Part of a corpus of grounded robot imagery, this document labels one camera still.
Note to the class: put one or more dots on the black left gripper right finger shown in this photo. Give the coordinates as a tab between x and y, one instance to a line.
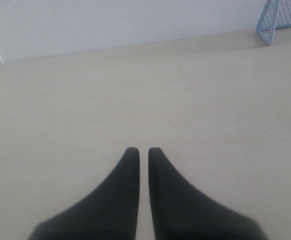
182	212

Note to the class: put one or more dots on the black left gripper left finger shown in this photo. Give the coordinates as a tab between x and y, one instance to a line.
110	212

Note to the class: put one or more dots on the small light blue goal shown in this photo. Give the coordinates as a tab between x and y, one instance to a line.
275	15

